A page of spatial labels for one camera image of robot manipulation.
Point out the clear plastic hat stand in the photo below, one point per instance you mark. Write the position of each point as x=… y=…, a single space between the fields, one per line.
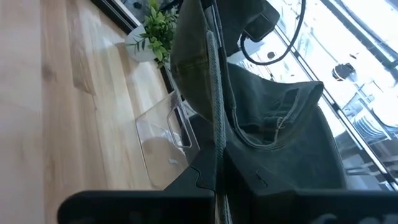
x=161 y=161

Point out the dark green baseball cap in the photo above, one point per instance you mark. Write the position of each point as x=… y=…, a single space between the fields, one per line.
x=280 y=140

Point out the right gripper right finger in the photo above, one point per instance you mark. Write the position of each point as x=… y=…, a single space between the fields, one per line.
x=239 y=186

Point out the green potted plant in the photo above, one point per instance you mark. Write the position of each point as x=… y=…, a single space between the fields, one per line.
x=158 y=31

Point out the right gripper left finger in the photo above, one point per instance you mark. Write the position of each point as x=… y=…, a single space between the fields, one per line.
x=202 y=180

